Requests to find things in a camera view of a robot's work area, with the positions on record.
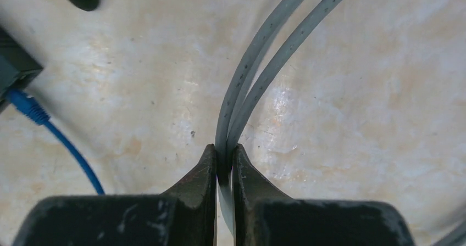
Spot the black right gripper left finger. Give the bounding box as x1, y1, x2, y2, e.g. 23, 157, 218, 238
13, 144, 217, 245

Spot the grey cable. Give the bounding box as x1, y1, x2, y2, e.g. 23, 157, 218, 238
214, 0, 466, 246

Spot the blue ethernet cable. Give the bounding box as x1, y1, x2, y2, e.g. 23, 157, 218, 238
5, 88, 106, 196

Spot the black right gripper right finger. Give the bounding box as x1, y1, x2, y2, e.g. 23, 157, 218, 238
232, 145, 415, 245

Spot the black network switch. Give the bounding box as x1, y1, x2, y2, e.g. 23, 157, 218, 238
1, 28, 43, 111

